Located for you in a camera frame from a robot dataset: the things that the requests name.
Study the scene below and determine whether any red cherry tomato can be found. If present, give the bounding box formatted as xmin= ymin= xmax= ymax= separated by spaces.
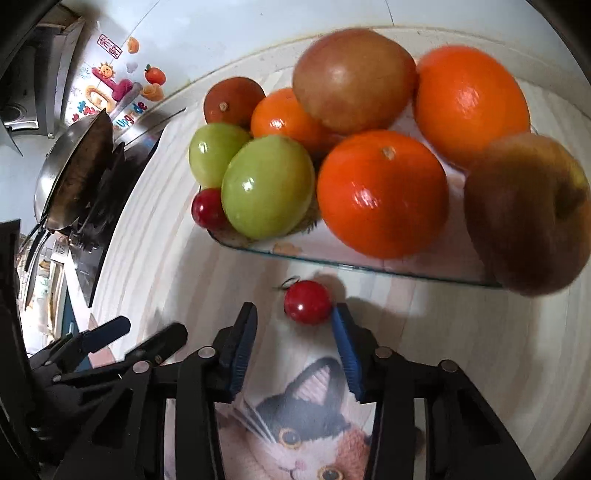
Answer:
xmin=276 ymin=276 xmax=332 ymax=325
xmin=191 ymin=188 xmax=228 ymax=230

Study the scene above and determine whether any small red-yellow apple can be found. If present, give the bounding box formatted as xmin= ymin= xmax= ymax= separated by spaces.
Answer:
xmin=464 ymin=133 xmax=590 ymax=297

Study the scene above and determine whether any dark brown-orange round orange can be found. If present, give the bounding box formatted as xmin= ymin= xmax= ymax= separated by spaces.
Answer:
xmin=204 ymin=77 xmax=266 ymax=131

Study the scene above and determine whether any striped cat tablecloth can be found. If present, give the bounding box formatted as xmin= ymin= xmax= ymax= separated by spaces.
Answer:
xmin=92 ymin=80 xmax=590 ymax=479

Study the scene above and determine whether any black gas stove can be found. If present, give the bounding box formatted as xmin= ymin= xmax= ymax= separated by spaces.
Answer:
xmin=68 ymin=113 xmax=174 ymax=307

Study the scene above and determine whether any glass floral fruit plate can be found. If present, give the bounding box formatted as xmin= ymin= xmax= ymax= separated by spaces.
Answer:
xmin=209 ymin=164 xmax=500 ymax=288

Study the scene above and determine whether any steel wok pan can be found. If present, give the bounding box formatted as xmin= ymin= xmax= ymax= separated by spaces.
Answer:
xmin=21 ymin=110 xmax=113 ymax=271

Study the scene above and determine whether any bright orange mandarin front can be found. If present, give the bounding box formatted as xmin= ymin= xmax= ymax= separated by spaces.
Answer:
xmin=317 ymin=130 xmax=449 ymax=260

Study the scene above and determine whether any bright orange mandarin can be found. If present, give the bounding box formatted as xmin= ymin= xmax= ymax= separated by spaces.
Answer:
xmin=413 ymin=45 xmax=531 ymax=171
xmin=317 ymin=130 xmax=449 ymax=260

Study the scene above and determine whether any green tomato right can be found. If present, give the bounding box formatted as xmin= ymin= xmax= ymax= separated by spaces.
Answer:
xmin=221 ymin=135 xmax=315 ymax=240

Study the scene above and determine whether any green tomato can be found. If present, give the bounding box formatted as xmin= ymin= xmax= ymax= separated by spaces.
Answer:
xmin=188 ymin=123 xmax=252 ymax=188
xmin=221 ymin=135 xmax=315 ymax=240

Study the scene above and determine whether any green tomato left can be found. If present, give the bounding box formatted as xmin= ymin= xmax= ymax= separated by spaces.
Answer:
xmin=188 ymin=123 xmax=252 ymax=188

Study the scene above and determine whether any small orange mandarin middle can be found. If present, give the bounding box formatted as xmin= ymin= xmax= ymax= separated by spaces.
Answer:
xmin=250 ymin=87 xmax=344 ymax=159

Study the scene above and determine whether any bright orange mandarin back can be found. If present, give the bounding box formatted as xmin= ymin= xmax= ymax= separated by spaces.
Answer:
xmin=413 ymin=45 xmax=531 ymax=171

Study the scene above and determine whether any large dark red apple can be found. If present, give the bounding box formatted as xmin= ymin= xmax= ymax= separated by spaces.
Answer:
xmin=291 ymin=28 xmax=418 ymax=135

